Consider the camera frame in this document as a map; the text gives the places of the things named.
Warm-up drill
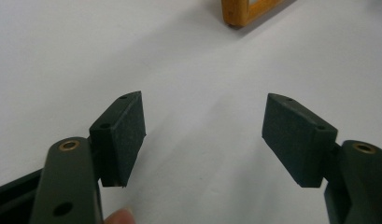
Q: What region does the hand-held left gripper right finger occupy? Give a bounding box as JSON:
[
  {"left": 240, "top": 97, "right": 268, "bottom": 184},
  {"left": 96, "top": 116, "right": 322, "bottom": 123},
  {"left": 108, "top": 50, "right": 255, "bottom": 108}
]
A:
[{"left": 261, "top": 92, "right": 339, "bottom": 189}]

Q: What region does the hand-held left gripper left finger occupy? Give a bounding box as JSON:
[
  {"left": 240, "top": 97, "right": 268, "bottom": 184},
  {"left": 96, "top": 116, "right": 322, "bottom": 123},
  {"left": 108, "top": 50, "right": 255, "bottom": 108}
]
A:
[{"left": 89, "top": 91, "right": 148, "bottom": 189}]

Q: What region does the orange wooden board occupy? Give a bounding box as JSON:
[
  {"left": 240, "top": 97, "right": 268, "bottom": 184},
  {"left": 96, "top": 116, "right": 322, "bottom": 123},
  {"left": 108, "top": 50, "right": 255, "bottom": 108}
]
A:
[{"left": 220, "top": 0, "right": 288, "bottom": 28}]

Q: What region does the white table mat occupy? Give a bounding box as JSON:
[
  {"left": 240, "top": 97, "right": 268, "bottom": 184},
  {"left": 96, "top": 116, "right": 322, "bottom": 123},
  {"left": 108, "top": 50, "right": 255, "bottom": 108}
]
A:
[{"left": 0, "top": 0, "right": 382, "bottom": 224}]

